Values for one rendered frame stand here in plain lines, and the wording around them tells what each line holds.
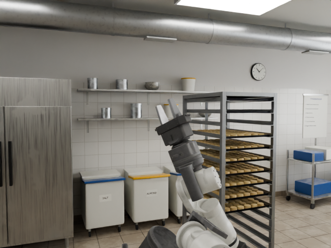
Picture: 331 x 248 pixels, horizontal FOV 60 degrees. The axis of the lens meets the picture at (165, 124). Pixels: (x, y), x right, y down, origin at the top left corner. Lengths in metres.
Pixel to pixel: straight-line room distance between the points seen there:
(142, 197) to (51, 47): 2.49
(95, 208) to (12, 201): 1.01
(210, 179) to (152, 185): 3.31
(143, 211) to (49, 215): 1.24
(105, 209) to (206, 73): 2.75
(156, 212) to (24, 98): 2.27
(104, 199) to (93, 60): 2.03
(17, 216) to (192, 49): 3.50
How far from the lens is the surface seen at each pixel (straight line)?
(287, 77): 6.07
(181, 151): 0.81
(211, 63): 5.13
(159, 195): 4.18
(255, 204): 2.37
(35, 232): 3.82
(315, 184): 5.73
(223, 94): 2.02
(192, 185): 0.79
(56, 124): 3.54
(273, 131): 2.30
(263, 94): 2.23
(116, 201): 4.05
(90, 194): 3.96
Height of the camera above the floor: 1.70
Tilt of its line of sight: 3 degrees down
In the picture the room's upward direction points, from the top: straight up
